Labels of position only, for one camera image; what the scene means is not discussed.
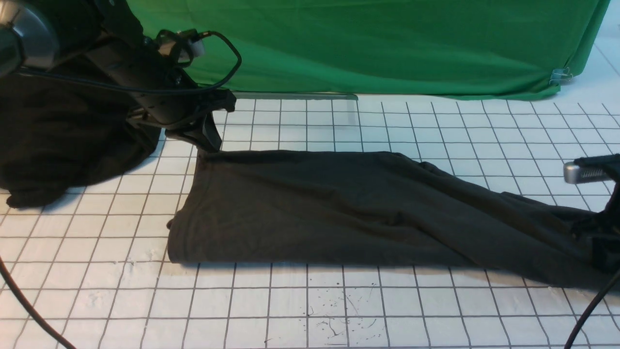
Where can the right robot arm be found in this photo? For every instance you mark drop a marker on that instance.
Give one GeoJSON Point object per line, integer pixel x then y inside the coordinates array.
{"type": "Point", "coordinates": [593, 169]}

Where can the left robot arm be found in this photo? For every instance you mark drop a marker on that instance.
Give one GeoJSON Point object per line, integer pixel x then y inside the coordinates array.
{"type": "Point", "coordinates": [51, 38]}

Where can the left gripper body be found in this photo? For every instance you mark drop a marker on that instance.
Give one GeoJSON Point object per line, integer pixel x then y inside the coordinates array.
{"type": "Point", "coordinates": [164, 90]}

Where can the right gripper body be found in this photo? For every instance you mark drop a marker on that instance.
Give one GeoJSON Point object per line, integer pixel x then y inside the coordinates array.
{"type": "Point", "coordinates": [601, 235]}

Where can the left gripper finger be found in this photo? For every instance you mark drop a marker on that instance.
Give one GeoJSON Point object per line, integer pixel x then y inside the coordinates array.
{"type": "Point", "coordinates": [194, 136]}
{"type": "Point", "coordinates": [211, 140]}

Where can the blue binder clip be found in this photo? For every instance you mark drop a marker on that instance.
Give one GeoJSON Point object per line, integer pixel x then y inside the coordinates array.
{"type": "Point", "coordinates": [560, 76]}

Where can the black cloth pile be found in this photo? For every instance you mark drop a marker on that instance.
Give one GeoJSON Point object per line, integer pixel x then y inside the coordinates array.
{"type": "Point", "coordinates": [57, 135]}

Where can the gray long-sleeve top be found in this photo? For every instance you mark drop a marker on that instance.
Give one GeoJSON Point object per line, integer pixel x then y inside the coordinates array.
{"type": "Point", "coordinates": [377, 208]}

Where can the green backdrop cloth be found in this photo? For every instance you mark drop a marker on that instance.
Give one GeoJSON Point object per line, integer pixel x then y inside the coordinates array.
{"type": "Point", "coordinates": [463, 49]}

